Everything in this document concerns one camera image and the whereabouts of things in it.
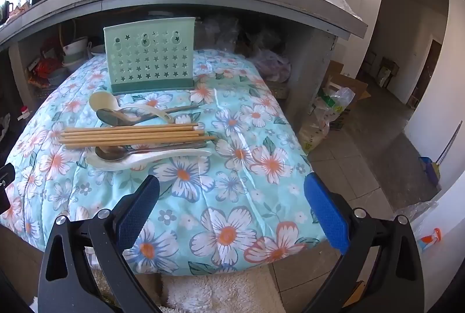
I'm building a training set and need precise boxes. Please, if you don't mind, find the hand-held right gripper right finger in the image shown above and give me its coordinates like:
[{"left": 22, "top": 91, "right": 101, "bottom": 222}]
[{"left": 303, "top": 173, "right": 425, "bottom": 313}]

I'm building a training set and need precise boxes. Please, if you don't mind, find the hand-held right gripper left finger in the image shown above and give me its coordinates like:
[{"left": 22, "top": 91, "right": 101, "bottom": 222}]
[{"left": 37, "top": 174, "right": 164, "bottom": 313}]

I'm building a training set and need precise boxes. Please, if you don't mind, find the metal spoon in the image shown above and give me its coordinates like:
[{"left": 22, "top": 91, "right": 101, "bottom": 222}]
[
  {"left": 96, "top": 104, "right": 201, "bottom": 127},
  {"left": 95, "top": 141, "right": 208, "bottom": 161}
]

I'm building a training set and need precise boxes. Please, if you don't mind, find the bundle of wooden chopsticks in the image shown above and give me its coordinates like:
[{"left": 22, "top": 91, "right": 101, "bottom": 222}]
[{"left": 58, "top": 122, "right": 219, "bottom": 148}]

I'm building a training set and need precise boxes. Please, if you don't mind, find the green star-perforated utensil holder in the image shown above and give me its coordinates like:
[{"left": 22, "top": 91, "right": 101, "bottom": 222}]
[{"left": 103, "top": 17, "right": 197, "bottom": 95}]

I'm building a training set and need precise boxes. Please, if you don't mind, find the floral turquoise blanket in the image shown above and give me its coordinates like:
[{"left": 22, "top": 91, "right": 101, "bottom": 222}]
[{"left": 0, "top": 49, "right": 326, "bottom": 277}]

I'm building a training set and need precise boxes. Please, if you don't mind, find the transparent plastic bag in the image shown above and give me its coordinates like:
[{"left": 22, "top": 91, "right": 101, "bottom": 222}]
[{"left": 394, "top": 200, "right": 440, "bottom": 230}]

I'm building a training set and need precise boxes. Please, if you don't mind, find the rice bag in plastic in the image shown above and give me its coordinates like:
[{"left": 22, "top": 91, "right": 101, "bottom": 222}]
[{"left": 298, "top": 88, "right": 355, "bottom": 154}]

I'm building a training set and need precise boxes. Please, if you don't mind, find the orange capped plastic bottle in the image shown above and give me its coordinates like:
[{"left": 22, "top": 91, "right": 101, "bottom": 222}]
[{"left": 418, "top": 227, "right": 443, "bottom": 252}]

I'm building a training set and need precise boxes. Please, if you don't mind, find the white fluffy rug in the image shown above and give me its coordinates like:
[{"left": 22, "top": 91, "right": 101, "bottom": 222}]
[{"left": 91, "top": 266, "right": 287, "bottom": 313}]

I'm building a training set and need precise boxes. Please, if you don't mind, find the blue dustpan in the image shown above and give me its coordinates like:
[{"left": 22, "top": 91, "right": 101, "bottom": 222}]
[{"left": 418, "top": 156, "right": 442, "bottom": 186}]

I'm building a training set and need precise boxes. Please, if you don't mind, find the red snack packet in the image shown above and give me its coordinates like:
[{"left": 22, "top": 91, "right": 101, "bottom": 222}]
[{"left": 27, "top": 58, "right": 60, "bottom": 88}]

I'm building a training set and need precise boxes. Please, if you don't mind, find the pale green bowl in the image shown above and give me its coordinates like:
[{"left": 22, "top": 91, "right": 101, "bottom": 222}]
[{"left": 47, "top": 67, "right": 69, "bottom": 84}]

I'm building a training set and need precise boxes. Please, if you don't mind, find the cardboard box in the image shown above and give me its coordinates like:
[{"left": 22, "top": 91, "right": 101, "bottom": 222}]
[{"left": 325, "top": 60, "right": 371, "bottom": 132}]

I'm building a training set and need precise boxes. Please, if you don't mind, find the green ceramic bowl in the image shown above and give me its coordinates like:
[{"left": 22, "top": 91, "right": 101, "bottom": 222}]
[{"left": 62, "top": 52, "right": 88, "bottom": 65}]

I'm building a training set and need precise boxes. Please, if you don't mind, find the purple tinted plastic bag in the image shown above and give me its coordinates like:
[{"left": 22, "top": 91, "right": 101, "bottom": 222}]
[{"left": 251, "top": 47, "right": 291, "bottom": 83}]

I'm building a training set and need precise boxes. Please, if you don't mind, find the white rimmed bowl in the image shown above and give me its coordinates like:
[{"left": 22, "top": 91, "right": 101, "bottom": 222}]
[{"left": 62, "top": 37, "right": 90, "bottom": 54}]

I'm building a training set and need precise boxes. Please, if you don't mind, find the wooden door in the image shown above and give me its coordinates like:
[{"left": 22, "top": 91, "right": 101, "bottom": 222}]
[{"left": 410, "top": 38, "right": 444, "bottom": 110}]

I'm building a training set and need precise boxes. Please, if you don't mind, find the clear plastic bags heap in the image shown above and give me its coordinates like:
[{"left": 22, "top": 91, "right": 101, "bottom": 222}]
[{"left": 198, "top": 17, "right": 255, "bottom": 52}]

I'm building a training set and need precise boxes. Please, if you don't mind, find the clear crumpled plastic bag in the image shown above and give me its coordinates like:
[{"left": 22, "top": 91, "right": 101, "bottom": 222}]
[{"left": 316, "top": 0, "right": 364, "bottom": 21}]

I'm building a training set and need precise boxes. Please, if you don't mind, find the broom handle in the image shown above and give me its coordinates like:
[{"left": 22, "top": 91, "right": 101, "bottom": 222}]
[{"left": 438, "top": 120, "right": 464, "bottom": 166}]

